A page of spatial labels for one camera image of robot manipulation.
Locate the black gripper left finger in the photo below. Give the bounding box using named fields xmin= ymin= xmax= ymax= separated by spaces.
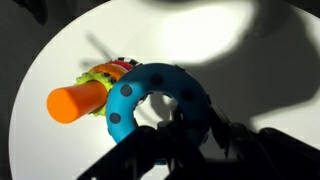
xmin=76 ymin=119 xmax=208 ymax=180

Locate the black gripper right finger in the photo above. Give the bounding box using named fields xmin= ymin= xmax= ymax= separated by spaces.
xmin=206 ymin=102 xmax=320 ymax=180

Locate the blue dotted toy ring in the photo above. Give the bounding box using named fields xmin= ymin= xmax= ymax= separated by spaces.
xmin=105 ymin=62 xmax=213 ymax=167

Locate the orange stacking post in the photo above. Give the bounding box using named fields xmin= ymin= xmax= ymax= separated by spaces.
xmin=46 ymin=80 xmax=111 ymax=125

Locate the red toy ring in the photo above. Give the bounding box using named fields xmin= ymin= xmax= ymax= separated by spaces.
xmin=106 ymin=59 xmax=135 ymax=72

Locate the green bumpy toy ring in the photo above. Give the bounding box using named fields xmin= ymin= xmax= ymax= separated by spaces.
xmin=75 ymin=71 xmax=116 ymax=117

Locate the black and white striped ring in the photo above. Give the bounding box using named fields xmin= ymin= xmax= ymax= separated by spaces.
xmin=115 ymin=55 xmax=143 ymax=67

